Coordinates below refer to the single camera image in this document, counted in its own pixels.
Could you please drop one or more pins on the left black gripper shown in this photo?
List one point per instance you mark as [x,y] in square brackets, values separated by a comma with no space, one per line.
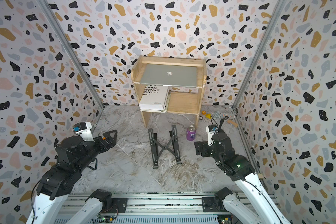
[111,142]

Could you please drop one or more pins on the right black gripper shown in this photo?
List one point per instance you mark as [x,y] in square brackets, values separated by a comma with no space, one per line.
[205,145]

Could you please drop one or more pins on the silver laptop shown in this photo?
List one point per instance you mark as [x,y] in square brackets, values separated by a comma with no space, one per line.
[171,75]

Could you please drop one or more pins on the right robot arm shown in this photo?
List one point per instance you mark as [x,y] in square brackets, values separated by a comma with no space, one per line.
[241,171]

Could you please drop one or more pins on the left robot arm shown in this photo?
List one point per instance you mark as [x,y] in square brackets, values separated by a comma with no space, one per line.
[74,155]

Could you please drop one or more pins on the black laptop stand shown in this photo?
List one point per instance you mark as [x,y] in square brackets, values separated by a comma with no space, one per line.
[157,148]

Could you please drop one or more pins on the purple soda can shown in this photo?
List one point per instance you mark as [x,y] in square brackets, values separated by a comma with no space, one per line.
[191,133]

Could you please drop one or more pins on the black microphone on stand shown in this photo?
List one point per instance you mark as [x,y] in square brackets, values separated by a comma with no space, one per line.
[217,120]

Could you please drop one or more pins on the white book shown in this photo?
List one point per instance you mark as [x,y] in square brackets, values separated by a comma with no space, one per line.
[154,99]

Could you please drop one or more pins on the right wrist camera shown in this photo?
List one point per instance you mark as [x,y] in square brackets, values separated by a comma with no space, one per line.
[212,133]

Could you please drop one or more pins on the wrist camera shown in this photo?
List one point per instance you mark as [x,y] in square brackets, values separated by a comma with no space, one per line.
[83,129]
[212,133]

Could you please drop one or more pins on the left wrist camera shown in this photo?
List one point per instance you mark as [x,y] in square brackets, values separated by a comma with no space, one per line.
[83,129]

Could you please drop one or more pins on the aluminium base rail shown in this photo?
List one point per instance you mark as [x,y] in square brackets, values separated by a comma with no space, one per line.
[167,208]

